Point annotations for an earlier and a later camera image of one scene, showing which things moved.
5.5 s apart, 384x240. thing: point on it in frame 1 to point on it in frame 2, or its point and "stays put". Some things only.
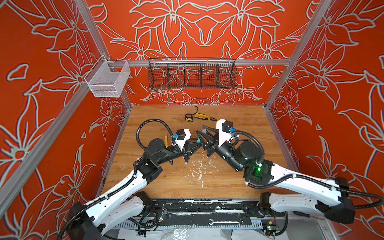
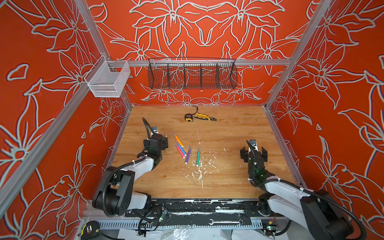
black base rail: (174, 211) stays put
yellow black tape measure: (188, 117) stays put
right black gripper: (213, 143) to (245, 155)
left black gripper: (190, 147) to (164, 144)
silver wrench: (240, 221) stays put
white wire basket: (107, 79) stays put
